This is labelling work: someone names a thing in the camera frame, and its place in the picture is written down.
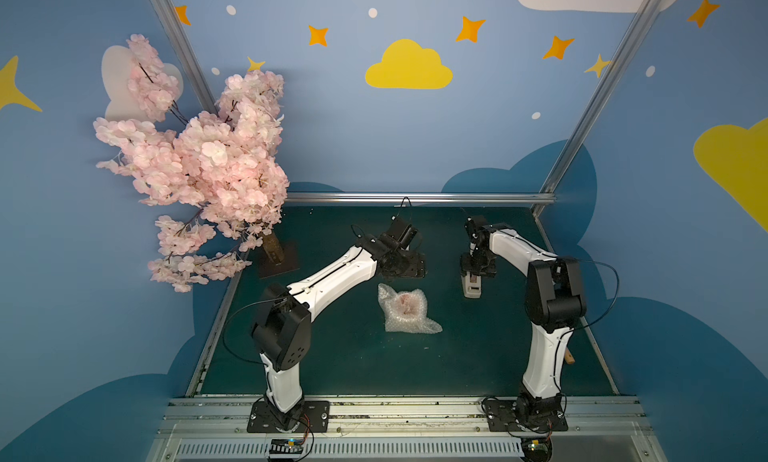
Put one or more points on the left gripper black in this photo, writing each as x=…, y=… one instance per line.
x=405, y=264

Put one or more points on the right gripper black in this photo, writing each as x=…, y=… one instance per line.
x=474, y=269

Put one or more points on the white tape dispenser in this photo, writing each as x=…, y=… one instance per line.
x=471, y=286

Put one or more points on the bubble wrap sheet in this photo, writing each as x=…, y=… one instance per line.
x=394, y=324

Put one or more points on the white mug red inside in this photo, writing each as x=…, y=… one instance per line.
x=410, y=305

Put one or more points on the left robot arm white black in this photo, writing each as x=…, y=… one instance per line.
x=282, y=325

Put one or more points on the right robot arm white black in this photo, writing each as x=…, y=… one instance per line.
x=554, y=303

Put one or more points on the small round device right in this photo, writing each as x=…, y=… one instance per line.
x=536, y=450

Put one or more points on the pink cherry blossom tree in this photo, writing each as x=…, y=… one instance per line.
x=223, y=163

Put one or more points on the small circuit board left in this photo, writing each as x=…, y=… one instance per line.
x=280, y=448

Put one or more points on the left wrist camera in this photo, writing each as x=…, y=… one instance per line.
x=401, y=233

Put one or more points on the tree base plate dark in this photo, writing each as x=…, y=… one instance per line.
x=277, y=261

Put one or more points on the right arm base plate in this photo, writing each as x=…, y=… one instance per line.
x=524, y=415

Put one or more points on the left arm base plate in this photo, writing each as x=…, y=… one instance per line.
x=266, y=418

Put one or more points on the aluminium rail front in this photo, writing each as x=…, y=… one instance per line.
x=404, y=428

